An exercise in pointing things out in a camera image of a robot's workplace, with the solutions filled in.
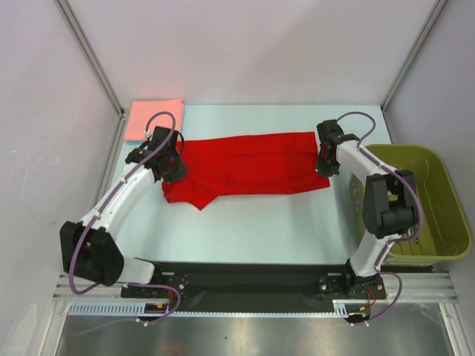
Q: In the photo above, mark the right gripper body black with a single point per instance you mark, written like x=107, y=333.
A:
x=334, y=167

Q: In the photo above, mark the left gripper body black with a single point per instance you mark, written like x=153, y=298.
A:
x=175, y=160

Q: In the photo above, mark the red t shirt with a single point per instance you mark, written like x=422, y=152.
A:
x=269, y=164

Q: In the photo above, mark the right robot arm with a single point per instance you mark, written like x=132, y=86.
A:
x=390, y=204

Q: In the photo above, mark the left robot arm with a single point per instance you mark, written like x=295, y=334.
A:
x=89, y=249

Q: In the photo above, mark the folded pink t shirt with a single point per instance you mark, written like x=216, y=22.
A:
x=142, y=110

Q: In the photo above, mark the olive green plastic basket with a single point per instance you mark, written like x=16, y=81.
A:
x=445, y=236

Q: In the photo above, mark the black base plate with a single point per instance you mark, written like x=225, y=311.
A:
x=264, y=288

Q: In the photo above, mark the white slotted cable duct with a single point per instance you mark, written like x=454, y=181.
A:
x=157, y=309

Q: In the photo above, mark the aluminium front rail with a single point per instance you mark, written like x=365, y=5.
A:
x=416, y=288

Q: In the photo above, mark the left aluminium frame post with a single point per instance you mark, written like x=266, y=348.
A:
x=88, y=52

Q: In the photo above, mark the aluminium frame post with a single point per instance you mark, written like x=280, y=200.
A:
x=88, y=52
x=415, y=51

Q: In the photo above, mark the right aluminium frame post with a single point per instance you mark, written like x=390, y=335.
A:
x=415, y=51

